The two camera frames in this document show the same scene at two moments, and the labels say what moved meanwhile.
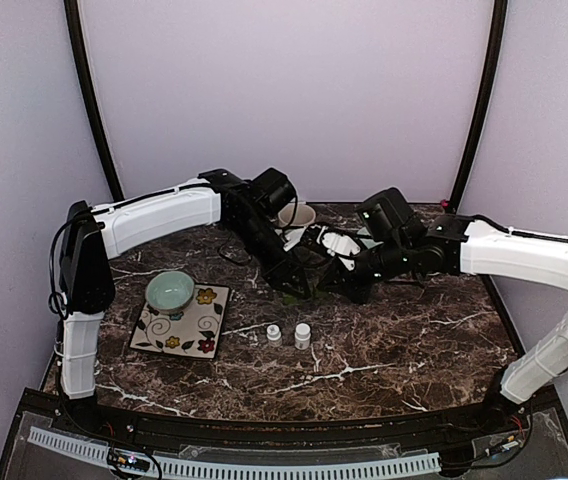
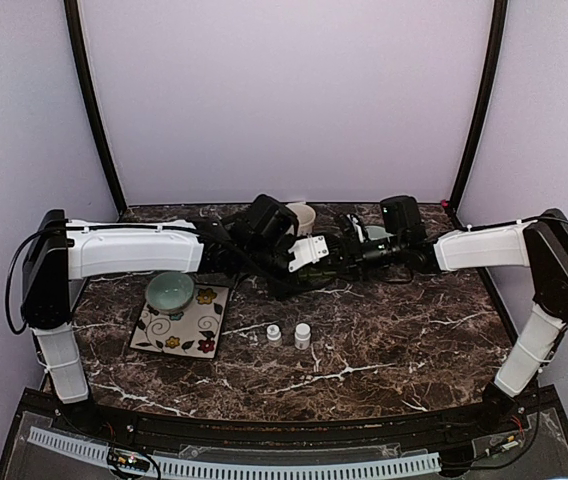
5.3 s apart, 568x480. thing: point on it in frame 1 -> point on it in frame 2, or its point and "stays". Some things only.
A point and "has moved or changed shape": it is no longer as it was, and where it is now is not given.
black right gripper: [343, 282] -> [351, 255]
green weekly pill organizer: [304, 298] has moved or changed shape
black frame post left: [72, 16] stays
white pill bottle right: [302, 336] stays
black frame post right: [496, 48] stays
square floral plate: [195, 330] stays
